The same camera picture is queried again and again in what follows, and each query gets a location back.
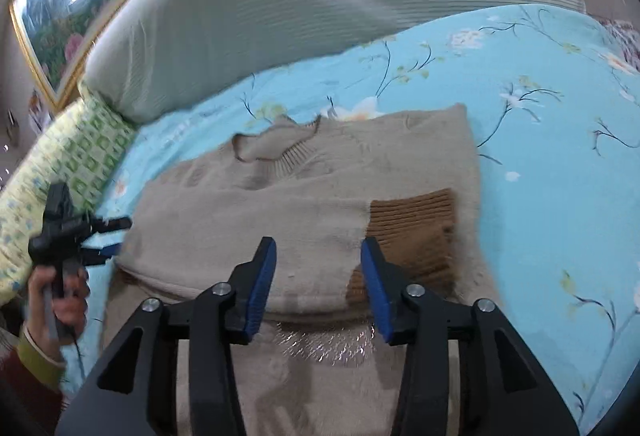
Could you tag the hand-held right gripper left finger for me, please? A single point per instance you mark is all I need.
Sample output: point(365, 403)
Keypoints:
point(260, 288)

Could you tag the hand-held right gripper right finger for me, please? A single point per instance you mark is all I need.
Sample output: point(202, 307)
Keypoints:
point(375, 288)

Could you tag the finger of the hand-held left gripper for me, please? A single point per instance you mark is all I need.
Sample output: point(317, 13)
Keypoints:
point(110, 223)
point(102, 254)

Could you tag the beige knitted sweater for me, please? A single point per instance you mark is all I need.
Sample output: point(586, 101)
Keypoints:
point(300, 216)

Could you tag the person's left forearm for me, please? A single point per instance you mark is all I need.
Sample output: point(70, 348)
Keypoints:
point(25, 376)

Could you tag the person's left hand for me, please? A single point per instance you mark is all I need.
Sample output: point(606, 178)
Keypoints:
point(67, 313)

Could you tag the green checked pillow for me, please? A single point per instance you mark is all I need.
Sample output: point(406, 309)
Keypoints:
point(95, 151)

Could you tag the blue floral bed sheet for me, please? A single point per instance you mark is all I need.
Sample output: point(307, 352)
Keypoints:
point(525, 116)

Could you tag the pink floral cloth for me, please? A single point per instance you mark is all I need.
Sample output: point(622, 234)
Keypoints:
point(622, 38)

